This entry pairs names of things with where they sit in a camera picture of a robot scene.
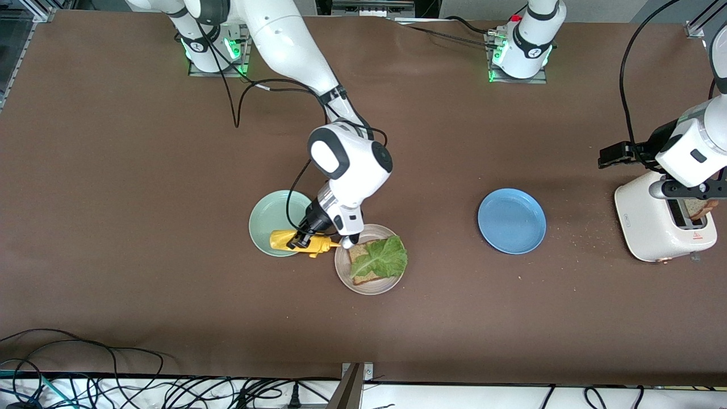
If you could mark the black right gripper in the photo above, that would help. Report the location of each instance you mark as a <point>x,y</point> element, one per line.
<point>314,220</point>

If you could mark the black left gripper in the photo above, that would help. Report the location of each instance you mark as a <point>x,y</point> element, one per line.
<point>660,138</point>

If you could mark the yellow mustard squeeze bottle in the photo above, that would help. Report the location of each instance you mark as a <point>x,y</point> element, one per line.
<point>278,240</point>

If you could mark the brown bread slice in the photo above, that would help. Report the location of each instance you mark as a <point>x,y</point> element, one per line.
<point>356,253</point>
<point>700,208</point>

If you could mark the green lettuce leaf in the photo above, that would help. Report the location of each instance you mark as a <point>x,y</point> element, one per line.
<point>383,258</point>

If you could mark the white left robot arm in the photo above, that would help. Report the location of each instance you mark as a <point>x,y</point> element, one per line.
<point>696,150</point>

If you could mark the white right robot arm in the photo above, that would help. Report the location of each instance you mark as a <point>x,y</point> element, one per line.
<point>352,165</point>

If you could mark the mint green plate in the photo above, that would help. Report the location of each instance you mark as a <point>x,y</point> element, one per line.
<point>270,213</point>

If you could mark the beige plate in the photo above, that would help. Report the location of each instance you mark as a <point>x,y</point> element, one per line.
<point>369,288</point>

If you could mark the blue plate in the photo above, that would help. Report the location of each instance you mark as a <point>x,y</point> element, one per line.
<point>512,221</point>

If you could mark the white toaster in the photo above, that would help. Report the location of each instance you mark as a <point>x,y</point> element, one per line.
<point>644,218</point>

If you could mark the black power plug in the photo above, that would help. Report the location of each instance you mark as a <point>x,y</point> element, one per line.
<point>294,397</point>

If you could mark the grey power strip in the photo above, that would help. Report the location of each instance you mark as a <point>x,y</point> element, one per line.
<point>372,8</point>

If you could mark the aluminium corner bracket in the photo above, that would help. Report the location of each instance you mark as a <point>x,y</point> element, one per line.
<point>694,29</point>

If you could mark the grey metal table bracket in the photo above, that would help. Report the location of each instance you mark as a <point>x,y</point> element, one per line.
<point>349,392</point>

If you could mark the aluminium frame rail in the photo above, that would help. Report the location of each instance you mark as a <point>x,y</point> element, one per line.
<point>40,11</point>

